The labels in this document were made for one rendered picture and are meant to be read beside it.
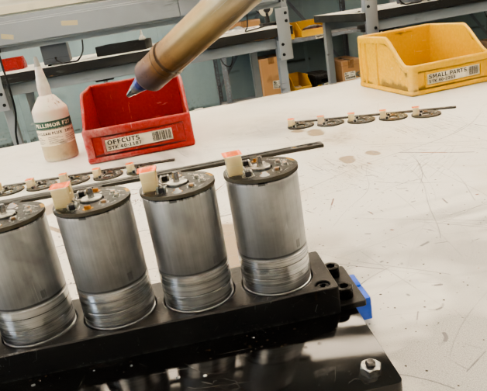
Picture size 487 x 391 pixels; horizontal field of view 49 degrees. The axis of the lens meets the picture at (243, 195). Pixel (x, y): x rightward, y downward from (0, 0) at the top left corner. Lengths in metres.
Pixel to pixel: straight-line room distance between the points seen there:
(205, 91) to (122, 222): 4.53
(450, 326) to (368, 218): 0.10
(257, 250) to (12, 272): 0.08
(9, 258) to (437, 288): 0.15
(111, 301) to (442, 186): 0.21
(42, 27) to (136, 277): 2.36
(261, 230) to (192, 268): 0.03
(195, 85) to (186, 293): 4.51
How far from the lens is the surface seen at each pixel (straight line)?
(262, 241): 0.18
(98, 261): 0.18
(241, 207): 0.17
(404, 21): 2.91
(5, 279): 0.18
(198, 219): 0.17
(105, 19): 2.50
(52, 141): 0.55
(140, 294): 0.18
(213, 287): 0.18
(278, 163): 0.18
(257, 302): 0.18
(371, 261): 0.24
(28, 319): 0.19
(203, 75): 4.68
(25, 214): 0.18
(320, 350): 0.17
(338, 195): 0.32
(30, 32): 2.53
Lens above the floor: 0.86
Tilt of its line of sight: 19 degrees down
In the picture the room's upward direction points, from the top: 9 degrees counter-clockwise
